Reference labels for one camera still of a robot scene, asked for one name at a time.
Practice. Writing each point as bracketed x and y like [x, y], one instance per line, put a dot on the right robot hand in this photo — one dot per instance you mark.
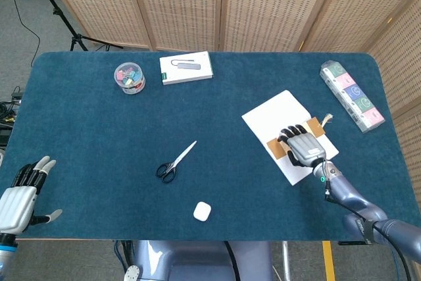
[306, 147]

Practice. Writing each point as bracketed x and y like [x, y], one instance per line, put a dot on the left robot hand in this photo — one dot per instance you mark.
[14, 208]

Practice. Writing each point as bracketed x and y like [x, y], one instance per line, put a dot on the orange and cream bookmark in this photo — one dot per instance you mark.
[315, 127]

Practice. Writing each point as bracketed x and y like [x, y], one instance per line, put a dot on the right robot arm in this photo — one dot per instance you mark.
[352, 195]

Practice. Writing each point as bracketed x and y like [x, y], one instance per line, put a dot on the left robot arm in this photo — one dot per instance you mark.
[6, 251]

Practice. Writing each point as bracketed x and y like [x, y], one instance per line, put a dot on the white notebook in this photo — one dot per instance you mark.
[273, 113]

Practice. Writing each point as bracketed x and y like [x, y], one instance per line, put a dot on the colourful tissue multipack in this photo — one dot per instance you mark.
[353, 96]

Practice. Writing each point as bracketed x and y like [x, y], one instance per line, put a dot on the metal table leg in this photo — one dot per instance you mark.
[286, 261]

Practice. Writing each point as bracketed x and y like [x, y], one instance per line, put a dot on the blue table mat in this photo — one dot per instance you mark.
[98, 129]

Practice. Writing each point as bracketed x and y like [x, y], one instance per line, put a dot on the white earbuds case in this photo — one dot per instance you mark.
[202, 211]

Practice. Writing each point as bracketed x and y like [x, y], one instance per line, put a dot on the white USB hub box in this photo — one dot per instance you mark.
[185, 68]

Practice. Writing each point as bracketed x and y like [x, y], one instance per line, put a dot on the grey robot torso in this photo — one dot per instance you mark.
[197, 261]

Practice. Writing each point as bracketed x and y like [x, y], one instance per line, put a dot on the clear jar of binder clips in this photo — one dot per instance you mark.
[130, 78]

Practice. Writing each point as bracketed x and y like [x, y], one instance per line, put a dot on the wicker folding screen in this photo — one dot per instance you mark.
[184, 4]

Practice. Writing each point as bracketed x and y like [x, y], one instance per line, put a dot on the black tripod stand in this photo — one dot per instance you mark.
[62, 19]

